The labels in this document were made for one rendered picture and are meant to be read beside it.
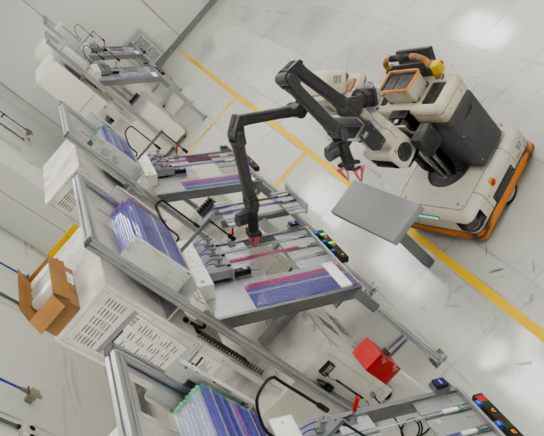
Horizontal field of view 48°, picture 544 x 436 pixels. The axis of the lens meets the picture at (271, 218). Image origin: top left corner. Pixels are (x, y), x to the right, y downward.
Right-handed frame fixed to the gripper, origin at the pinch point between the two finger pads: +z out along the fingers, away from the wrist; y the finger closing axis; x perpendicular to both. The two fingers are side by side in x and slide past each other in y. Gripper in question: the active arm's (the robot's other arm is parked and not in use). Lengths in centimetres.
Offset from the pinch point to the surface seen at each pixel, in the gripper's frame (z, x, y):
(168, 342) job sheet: 5, -60, 61
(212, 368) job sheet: 25, -42, 60
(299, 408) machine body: 65, 1, 59
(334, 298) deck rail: 4, 20, 60
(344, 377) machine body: 53, 26, 60
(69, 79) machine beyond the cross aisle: -10, -70, -440
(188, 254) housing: -7.0, -38.0, 8.8
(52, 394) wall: 118, -124, -67
